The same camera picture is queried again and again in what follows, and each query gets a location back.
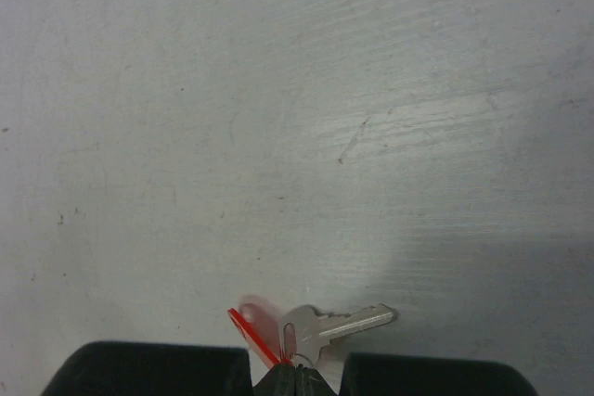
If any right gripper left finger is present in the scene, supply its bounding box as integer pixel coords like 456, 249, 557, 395
42, 341, 296, 395

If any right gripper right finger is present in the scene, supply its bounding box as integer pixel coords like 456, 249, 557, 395
294, 351, 539, 396

